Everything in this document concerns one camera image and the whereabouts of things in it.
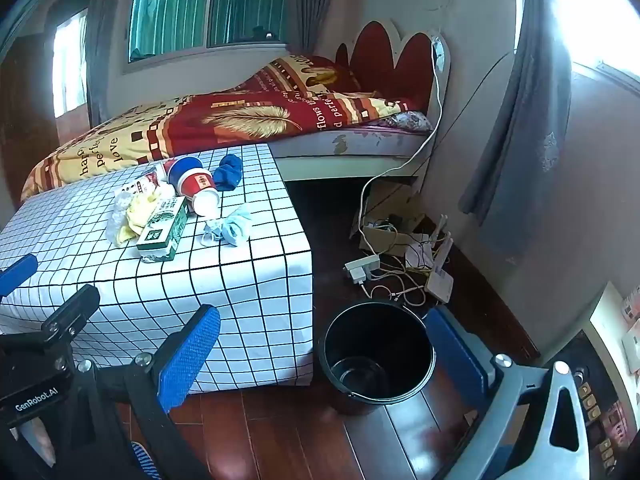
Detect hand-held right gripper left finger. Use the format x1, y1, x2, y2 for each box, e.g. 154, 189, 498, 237
70, 304, 222, 480

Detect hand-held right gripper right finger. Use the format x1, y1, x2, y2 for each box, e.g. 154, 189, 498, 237
425, 305, 594, 480

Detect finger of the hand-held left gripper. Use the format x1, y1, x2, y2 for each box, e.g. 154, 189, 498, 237
0, 284, 101, 358
0, 254, 40, 298

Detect black plastic bin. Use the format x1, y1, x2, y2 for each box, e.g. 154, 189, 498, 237
318, 301, 437, 417

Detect white yellow plastic bag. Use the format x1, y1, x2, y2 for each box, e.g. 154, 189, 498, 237
115, 187, 173, 247

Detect green carton box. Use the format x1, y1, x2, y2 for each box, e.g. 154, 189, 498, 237
136, 196, 190, 262

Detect blue face mask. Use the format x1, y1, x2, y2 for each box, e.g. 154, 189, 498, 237
202, 205, 253, 247

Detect red white small carton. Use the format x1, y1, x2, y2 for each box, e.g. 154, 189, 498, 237
119, 170, 168, 201

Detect red paper cup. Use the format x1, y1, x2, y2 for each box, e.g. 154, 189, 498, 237
177, 167, 222, 217

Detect blue towel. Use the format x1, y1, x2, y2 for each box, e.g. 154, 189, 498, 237
212, 154, 243, 192

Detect blue paper cup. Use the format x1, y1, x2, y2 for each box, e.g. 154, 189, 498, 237
167, 156, 203, 183

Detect white router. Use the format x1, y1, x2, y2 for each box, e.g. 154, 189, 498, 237
425, 215, 456, 306

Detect white checked tablecloth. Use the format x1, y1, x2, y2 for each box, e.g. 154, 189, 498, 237
0, 142, 315, 395

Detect white paper sheet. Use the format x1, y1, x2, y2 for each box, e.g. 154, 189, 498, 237
404, 232, 432, 271

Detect blue striped slipper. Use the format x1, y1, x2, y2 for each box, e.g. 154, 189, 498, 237
127, 440, 161, 480

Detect white power strip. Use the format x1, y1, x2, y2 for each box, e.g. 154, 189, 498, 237
344, 255, 382, 283

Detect cardboard box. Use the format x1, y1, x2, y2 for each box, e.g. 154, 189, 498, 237
350, 180, 431, 261

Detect white shelf unit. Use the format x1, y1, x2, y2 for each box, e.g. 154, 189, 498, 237
550, 280, 640, 480

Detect brown wooden wardrobe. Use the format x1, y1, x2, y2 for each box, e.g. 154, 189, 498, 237
0, 35, 61, 196

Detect small bright window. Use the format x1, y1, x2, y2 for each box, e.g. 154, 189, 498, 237
50, 10, 91, 116

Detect red yellow printed blanket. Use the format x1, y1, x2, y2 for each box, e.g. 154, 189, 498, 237
21, 52, 418, 203

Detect floral pillow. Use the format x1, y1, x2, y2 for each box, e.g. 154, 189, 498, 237
385, 111, 435, 133

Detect grey curtain with embroidery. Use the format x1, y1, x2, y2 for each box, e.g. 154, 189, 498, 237
457, 0, 573, 256

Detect grey window curtain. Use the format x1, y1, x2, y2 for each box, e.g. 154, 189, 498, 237
85, 0, 136, 126
287, 0, 331, 58

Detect red white headboard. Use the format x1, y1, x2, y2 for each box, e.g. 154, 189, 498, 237
334, 19, 453, 111

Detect large window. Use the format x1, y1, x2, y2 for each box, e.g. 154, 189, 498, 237
122, 0, 291, 63

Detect white charging cable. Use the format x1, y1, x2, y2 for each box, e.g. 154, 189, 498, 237
360, 255, 436, 308

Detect long white cable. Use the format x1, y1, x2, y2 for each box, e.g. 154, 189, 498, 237
357, 35, 447, 256

